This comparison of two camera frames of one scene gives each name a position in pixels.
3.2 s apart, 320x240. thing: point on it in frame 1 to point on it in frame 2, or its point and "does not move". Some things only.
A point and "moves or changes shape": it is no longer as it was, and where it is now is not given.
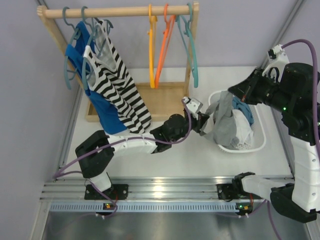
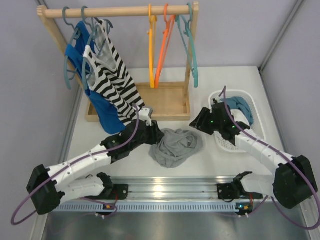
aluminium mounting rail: [73, 188] does not move
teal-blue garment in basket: [237, 103] does not move
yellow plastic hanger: [152, 19] does not move
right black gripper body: [260, 88] to [209, 124]
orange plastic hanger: [168, 31] does not move
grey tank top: [224, 128] moves or changes shape
